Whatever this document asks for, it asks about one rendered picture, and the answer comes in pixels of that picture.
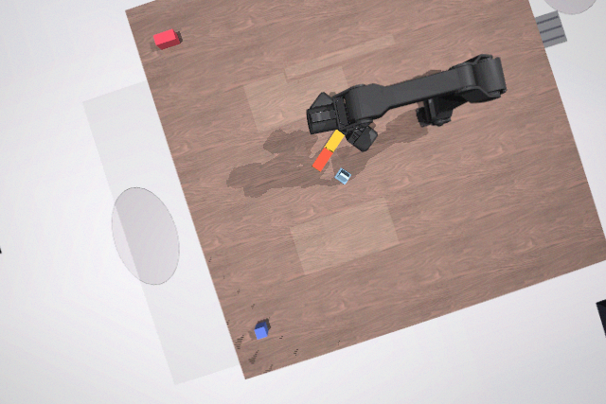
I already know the red rectangular block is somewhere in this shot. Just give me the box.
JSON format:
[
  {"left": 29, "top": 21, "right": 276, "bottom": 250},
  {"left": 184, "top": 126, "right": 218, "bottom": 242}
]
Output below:
[{"left": 152, "top": 29, "right": 180, "bottom": 50}]

